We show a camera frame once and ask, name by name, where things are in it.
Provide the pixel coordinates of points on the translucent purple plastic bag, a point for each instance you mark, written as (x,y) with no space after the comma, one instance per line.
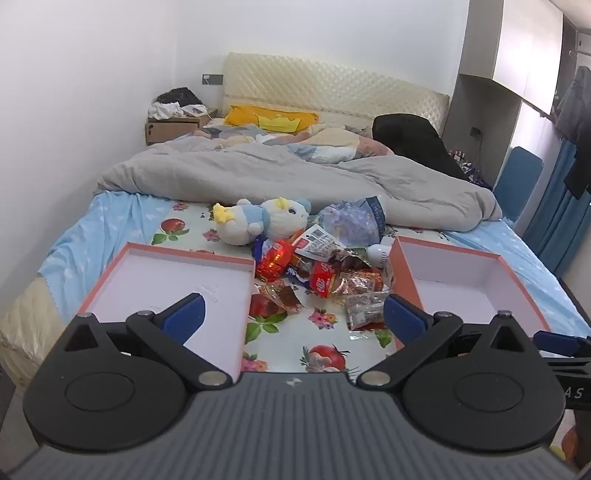
(355,221)

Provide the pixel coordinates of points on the large red snack packet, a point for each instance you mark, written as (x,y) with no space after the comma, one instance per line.
(325,279)

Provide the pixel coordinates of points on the hanging dark clothes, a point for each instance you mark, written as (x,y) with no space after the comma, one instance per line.
(579,138)

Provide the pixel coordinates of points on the white red label snack packet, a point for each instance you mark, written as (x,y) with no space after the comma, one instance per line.
(318,242)

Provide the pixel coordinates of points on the shiny brown snack packet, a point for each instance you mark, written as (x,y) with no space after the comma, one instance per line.
(360,263)

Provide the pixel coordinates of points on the shiny red orange snack packet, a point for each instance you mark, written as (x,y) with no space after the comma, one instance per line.
(274,261)

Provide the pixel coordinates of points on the blue curtain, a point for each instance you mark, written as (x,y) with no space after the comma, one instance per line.
(554,217)

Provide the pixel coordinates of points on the white round bottle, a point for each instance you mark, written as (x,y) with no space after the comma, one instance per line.
(378,254)

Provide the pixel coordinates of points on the patterned quilt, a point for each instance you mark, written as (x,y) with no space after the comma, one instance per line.
(323,138)

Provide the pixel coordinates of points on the grey blanket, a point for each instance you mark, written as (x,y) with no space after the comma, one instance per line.
(258,170)

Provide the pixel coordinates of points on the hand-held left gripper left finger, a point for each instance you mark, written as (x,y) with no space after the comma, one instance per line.
(184,317)

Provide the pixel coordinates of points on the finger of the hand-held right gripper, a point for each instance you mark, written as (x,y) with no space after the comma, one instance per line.
(556,341)
(572,363)

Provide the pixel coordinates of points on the pink shallow box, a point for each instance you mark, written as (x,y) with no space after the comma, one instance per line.
(461,277)

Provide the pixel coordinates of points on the cream quilted headboard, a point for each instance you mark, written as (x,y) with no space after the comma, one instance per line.
(323,87)

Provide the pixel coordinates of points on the blue chair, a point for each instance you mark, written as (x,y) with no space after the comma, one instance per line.
(517,175)

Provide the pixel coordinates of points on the grey white cabinet unit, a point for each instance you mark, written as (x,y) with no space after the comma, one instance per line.
(489,101)

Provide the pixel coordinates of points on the yellow pillow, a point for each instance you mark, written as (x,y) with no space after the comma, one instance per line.
(249,115)

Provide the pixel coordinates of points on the red brown snack packet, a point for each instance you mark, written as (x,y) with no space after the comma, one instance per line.
(277,297)

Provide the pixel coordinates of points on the pile of clothes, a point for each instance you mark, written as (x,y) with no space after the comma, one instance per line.
(175,99)

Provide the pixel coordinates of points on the clear dark snack packet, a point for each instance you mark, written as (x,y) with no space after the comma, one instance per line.
(364,309)

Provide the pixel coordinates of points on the white blue plush toy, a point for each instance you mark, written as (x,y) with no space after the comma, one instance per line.
(277,219)

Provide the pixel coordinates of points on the cardboard box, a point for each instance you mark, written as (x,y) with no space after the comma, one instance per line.
(166,131)

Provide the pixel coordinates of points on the black cloth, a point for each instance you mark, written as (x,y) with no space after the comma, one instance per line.
(406,134)

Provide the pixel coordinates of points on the beige mattress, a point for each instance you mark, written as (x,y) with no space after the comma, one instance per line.
(27,314)

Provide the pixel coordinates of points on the plaid cloth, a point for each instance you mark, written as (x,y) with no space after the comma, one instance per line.
(468,166)

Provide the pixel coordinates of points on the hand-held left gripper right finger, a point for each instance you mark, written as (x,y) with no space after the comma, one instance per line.
(406,318)

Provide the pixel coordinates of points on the shallow pink box lid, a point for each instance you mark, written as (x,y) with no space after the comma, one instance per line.
(152,277)

